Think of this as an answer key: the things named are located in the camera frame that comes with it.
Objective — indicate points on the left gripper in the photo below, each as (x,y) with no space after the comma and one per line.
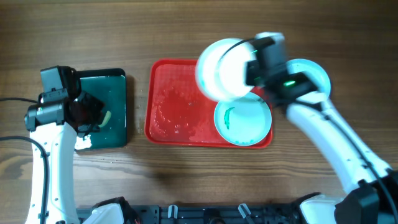
(97,106)

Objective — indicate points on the black water tray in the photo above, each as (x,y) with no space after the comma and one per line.
(109,86)

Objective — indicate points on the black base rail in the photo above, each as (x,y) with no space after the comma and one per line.
(278,213)

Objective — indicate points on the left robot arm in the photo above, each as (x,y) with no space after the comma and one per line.
(54,126)

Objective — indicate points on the light blue plate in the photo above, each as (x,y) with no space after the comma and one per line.
(313,71)
(243,122)

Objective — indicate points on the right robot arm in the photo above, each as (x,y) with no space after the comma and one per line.
(302,88)

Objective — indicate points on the white plate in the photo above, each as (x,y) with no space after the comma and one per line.
(221,68)

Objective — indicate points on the green yellow sponge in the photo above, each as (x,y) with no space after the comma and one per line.
(105,119)

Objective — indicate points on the red plastic tray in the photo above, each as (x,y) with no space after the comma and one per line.
(178,113)

